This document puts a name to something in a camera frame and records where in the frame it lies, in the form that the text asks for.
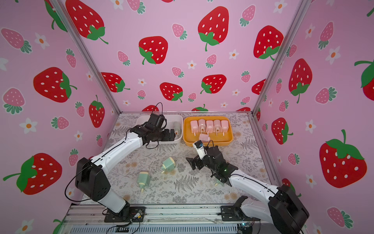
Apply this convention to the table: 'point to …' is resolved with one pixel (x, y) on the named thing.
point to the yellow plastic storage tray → (189, 138)
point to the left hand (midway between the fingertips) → (170, 134)
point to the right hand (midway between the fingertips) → (197, 150)
